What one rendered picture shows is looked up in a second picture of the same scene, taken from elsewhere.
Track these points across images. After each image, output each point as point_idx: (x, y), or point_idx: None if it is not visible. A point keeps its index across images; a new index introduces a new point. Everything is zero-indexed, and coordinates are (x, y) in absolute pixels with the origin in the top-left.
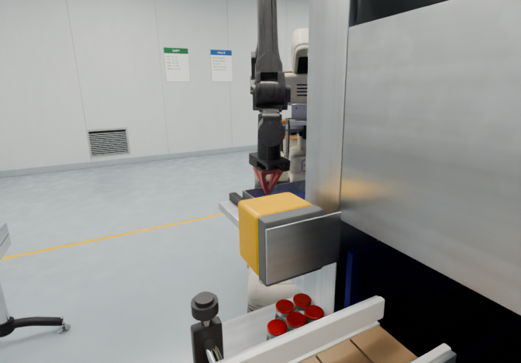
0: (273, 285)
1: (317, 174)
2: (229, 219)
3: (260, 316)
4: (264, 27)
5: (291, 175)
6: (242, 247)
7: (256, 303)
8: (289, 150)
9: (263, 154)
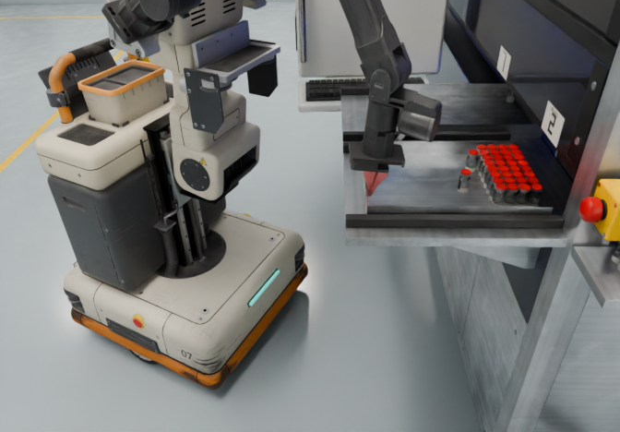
0: (218, 313)
1: (618, 157)
2: (387, 245)
3: (596, 272)
4: None
5: (207, 155)
6: (616, 234)
7: (218, 350)
8: (176, 116)
9: (387, 151)
